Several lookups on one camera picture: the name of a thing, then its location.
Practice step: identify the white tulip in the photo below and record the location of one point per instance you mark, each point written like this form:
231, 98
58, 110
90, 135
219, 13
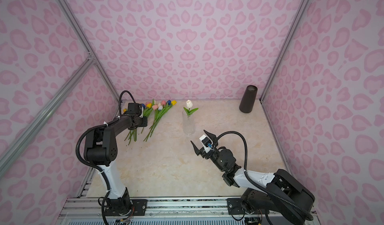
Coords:
189, 109

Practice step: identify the diagonal aluminium frame bar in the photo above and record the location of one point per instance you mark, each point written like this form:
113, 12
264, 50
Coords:
19, 145

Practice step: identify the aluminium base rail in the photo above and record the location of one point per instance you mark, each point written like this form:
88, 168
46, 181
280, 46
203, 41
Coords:
169, 211

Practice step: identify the black tapered vase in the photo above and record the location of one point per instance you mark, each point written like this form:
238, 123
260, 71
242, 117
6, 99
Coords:
248, 99

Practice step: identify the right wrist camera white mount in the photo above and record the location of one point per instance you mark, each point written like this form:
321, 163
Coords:
207, 143

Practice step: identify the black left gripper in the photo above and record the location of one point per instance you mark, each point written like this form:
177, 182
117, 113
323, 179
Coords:
142, 120

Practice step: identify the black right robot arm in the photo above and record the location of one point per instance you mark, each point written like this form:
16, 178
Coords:
278, 192

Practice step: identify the bunch of artificial tulips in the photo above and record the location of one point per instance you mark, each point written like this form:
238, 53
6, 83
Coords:
149, 111

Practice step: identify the clear glass vase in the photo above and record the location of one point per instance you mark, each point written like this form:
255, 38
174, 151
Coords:
189, 126

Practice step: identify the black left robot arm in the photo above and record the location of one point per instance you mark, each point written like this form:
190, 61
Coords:
97, 148

